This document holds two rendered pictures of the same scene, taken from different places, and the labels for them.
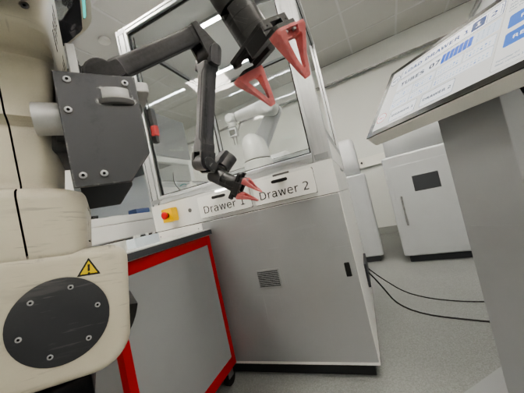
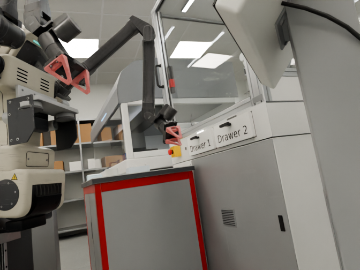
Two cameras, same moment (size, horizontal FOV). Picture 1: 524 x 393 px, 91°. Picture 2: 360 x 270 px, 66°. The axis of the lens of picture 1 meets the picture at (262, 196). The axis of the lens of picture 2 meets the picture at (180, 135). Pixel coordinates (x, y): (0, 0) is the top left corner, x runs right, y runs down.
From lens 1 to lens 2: 82 cm
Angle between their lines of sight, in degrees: 44
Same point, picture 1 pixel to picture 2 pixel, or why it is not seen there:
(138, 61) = (96, 59)
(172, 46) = (117, 40)
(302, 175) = (242, 120)
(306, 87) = not seen: hidden behind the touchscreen
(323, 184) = (260, 128)
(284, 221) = (235, 164)
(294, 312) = (245, 255)
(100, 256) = (18, 172)
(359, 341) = not seen: outside the picture
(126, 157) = (25, 131)
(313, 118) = not seen: hidden behind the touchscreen
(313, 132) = (250, 74)
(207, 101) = (146, 70)
